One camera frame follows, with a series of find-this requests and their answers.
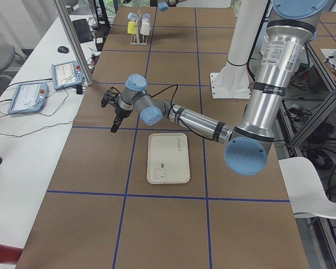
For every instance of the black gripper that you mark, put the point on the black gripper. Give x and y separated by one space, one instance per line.
120 113

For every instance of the yellow plastic cup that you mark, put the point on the yellow plastic cup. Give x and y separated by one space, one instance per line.
132 28

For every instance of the white plastic cup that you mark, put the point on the white plastic cup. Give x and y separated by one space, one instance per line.
145 28

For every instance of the light blue cup front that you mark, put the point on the light blue cup front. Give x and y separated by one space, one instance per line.
146 18

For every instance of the light blue cup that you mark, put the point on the light blue cup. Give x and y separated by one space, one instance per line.
132 16
146 18

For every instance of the light blue cup back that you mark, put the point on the light blue cup back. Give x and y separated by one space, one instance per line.
132 16

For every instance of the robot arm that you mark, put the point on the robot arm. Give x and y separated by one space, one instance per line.
291 24
163 5

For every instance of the cream plastic tray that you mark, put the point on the cream plastic tray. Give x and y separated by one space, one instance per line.
168 159

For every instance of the teach pendant far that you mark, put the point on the teach pendant far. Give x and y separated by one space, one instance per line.
66 75

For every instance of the teach pendant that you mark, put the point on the teach pendant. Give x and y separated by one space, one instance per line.
66 75
29 98

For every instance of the black computer mouse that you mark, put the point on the black computer mouse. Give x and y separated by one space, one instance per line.
63 49

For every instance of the teach pendant near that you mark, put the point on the teach pendant near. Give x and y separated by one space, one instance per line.
29 98

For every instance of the black keyboard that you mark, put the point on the black keyboard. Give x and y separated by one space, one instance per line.
82 30

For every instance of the grey office chair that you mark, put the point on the grey office chair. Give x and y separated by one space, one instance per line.
7 55

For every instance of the red cylinder bottle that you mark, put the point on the red cylinder bottle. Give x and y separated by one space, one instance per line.
9 255

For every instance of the white plastic chair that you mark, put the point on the white plastic chair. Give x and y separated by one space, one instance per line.
305 190

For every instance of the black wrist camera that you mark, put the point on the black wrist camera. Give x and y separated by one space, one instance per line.
111 97

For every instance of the white wire cup rack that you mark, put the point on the white wire cup rack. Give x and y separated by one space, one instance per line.
138 39

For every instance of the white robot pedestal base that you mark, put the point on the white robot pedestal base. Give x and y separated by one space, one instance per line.
232 82

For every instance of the aluminium frame post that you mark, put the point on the aluminium frame post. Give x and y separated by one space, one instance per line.
73 39

